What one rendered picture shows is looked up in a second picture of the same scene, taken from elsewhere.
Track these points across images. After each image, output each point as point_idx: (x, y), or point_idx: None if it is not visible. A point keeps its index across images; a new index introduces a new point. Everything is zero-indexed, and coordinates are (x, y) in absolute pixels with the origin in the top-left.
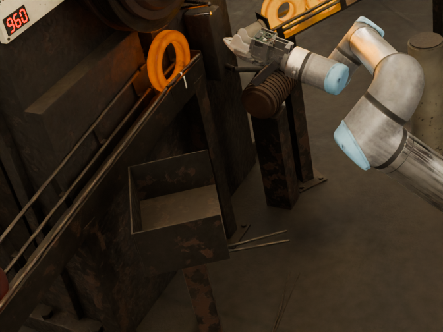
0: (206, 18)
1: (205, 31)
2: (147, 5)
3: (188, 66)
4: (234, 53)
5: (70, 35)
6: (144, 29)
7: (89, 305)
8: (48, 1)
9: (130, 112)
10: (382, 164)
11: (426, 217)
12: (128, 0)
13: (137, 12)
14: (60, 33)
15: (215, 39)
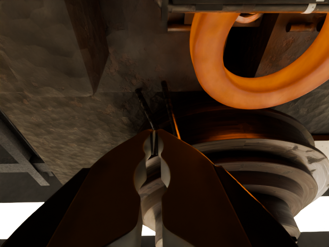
0: (97, 86)
1: (89, 40)
2: (297, 191)
3: (256, 9)
4: (223, 169)
5: (319, 105)
6: (313, 153)
7: None
8: (317, 146)
9: None
10: None
11: None
12: (312, 193)
13: (313, 183)
14: (327, 112)
15: (60, 15)
